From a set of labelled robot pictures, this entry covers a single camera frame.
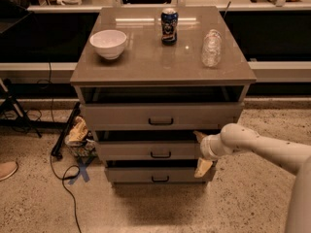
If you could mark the black power strip bar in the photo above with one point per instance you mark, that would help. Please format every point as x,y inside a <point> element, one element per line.
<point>56,149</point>

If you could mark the blue soda can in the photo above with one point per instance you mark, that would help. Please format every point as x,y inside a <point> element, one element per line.
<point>169,22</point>

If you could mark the grey drawer cabinet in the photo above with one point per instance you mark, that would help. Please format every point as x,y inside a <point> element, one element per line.
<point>150,72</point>

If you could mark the clear plastic water bottle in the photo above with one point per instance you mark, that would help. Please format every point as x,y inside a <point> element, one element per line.
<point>212,48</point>

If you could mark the grey drawer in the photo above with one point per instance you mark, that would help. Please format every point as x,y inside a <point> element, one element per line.
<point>150,150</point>
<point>156,175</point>
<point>167,116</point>

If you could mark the white ceramic bowl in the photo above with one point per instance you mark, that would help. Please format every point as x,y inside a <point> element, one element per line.
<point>109,44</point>

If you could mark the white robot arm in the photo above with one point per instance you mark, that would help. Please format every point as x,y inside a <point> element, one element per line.
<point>292,157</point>

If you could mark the crumpled snack bags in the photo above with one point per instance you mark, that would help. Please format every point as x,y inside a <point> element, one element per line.
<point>79,140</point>

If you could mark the black tripod stand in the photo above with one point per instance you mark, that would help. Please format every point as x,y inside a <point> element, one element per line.
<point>10,103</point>

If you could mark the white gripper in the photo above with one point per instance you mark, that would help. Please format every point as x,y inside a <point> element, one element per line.
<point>206,149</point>

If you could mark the tan shoe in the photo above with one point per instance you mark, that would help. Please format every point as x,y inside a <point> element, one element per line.
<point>7,169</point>

